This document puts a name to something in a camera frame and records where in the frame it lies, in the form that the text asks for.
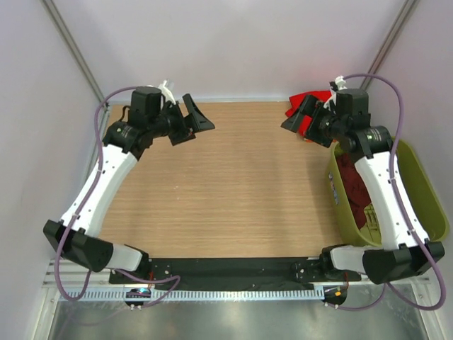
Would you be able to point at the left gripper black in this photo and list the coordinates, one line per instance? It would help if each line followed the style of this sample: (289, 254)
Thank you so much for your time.
(187, 125)

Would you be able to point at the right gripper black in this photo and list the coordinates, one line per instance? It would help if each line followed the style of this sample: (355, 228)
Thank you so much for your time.
(294, 122)

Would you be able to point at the bright red t-shirt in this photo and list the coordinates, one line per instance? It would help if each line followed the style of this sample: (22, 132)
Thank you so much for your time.
(300, 115)

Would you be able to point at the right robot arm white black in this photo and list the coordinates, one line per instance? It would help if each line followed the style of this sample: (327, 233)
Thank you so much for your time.
(406, 250)

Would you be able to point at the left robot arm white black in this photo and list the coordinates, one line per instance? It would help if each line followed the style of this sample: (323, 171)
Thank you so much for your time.
(153, 112)

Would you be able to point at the blue tub label sticker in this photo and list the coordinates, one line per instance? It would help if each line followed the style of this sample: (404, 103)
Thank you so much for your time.
(333, 188)

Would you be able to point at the dark red t-shirt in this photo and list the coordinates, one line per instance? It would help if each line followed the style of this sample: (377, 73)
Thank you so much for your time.
(355, 189)

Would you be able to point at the green plastic tub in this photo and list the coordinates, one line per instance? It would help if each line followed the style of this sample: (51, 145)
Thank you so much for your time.
(419, 190)

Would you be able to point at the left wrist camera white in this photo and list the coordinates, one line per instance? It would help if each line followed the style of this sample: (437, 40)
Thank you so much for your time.
(166, 87)

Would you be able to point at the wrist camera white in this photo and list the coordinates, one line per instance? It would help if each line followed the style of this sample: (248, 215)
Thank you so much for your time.
(166, 87)
(339, 83)

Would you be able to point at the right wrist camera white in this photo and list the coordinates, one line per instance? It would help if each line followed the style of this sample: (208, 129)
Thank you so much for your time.
(339, 83)

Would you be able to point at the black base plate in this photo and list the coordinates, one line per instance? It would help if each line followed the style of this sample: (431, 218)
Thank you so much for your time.
(244, 274)

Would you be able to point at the right aluminium corner post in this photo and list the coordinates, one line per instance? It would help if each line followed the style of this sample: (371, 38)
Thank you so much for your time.
(402, 18)

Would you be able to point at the aluminium corner post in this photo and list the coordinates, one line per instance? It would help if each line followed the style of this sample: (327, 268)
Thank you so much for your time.
(402, 18)
(72, 46)

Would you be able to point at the slotted cable duct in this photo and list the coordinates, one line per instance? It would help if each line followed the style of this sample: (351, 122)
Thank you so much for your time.
(141, 294)

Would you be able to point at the left aluminium corner post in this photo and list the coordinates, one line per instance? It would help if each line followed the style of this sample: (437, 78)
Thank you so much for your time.
(72, 46)

